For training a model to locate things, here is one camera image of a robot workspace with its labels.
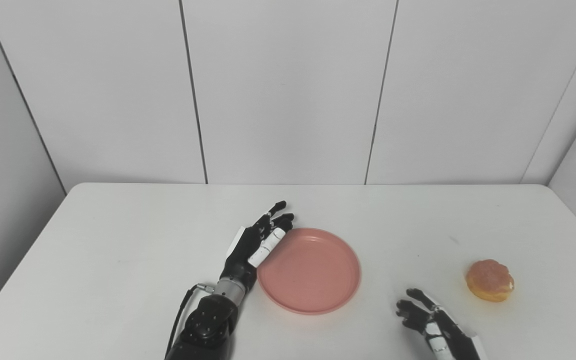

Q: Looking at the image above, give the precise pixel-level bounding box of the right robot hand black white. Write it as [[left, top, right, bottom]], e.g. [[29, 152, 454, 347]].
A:
[[395, 288, 489, 360]]

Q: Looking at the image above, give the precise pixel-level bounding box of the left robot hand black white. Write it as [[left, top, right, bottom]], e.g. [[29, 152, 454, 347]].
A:
[[219, 200, 295, 289]]

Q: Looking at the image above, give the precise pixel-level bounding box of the pink round plate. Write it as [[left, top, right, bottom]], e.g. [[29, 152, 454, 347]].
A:
[[256, 228, 362, 316]]

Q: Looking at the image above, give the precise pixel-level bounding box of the cream puff pastry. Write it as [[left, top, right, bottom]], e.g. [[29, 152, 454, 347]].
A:
[[465, 259, 515, 303]]

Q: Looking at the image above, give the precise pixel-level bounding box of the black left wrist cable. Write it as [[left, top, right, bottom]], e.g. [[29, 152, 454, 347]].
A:
[[164, 283, 215, 360]]

